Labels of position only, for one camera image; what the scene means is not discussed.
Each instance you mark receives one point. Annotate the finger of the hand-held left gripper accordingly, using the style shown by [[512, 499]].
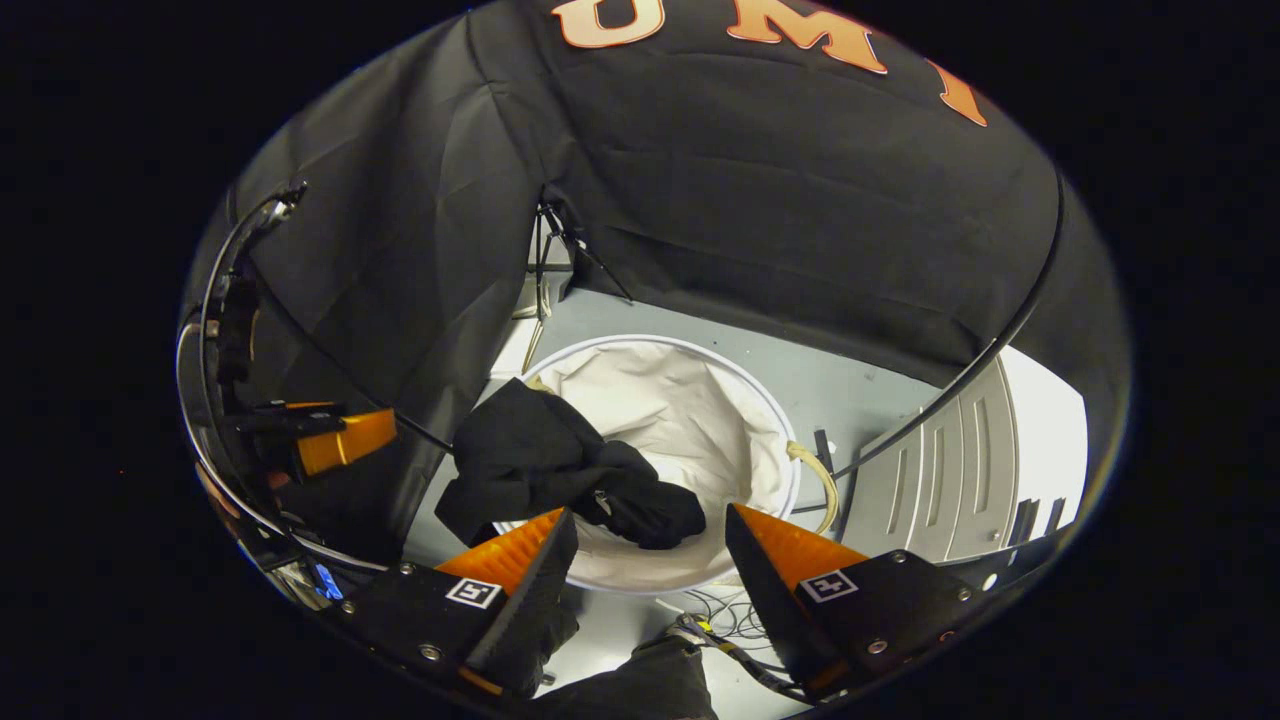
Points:
[[345, 440], [300, 408]]

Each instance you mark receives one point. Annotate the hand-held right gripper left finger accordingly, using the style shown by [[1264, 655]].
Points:
[[525, 610]]

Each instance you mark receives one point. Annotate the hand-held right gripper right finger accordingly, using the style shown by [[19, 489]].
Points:
[[775, 620]]

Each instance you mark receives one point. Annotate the black knit garment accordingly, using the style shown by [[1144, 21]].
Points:
[[520, 440]]

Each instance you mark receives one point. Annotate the white laundry hamper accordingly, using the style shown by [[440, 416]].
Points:
[[690, 420]]

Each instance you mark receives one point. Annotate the black clothes rack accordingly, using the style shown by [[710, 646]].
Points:
[[992, 345]]

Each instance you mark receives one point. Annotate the person's leg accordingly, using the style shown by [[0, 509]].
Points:
[[640, 690]]

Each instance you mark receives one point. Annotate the white cabinet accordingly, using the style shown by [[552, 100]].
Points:
[[950, 470]]

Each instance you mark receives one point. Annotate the black backdrop stand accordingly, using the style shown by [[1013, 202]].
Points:
[[545, 260]]

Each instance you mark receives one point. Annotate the black backdrop cloth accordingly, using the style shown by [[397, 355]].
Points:
[[800, 200]]

